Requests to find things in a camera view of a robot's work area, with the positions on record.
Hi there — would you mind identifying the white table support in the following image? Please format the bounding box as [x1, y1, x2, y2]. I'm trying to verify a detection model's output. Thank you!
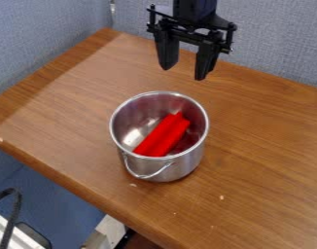
[80, 215, 125, 249]

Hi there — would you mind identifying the white and black device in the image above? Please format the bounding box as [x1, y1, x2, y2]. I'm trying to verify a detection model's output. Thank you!
[0, 215, 52, 249]

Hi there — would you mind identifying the black strap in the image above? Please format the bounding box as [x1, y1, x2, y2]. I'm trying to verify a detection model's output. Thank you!
[0, 187, 22, 249]

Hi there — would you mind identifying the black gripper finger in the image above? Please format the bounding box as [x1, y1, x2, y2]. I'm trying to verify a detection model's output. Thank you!
[195, 41, 219, 81]
[155, 28, 179, 70]

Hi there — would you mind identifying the metal pot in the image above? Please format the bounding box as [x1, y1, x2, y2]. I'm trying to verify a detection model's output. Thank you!
[109, 91, 208, 182]

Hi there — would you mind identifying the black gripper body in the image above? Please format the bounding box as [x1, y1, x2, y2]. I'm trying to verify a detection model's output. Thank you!
[145, 0, 238, 54]

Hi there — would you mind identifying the red block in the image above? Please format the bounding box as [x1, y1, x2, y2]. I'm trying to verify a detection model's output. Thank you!
[133, 112, 190, 157]

